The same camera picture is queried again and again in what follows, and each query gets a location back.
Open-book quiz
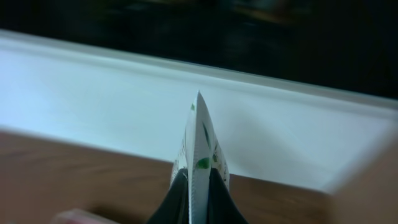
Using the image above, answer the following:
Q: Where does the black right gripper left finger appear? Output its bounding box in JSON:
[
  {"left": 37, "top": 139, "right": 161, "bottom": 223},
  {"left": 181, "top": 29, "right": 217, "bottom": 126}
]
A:
[{"left": 146, "top": 169, "right": 189, "bottom": 224}]

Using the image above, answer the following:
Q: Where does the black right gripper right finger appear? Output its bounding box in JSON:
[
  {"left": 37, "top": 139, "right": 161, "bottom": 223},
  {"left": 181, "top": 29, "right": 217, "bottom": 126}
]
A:
[{"left": 207, "top": 168, "right": 248, "bottom": 224}]

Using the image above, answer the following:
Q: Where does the white green soap packet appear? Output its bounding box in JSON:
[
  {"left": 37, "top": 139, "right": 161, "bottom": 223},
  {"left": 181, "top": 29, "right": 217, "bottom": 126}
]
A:
[{"left": 171, "top": 92, "right": 229, "bottom": 224}]

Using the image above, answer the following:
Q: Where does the white box with pink interior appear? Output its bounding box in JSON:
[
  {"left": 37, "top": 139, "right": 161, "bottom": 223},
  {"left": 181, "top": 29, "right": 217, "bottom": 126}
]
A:
[{"left": 50, "top": 209, "right": 119, "bottom": 224}]

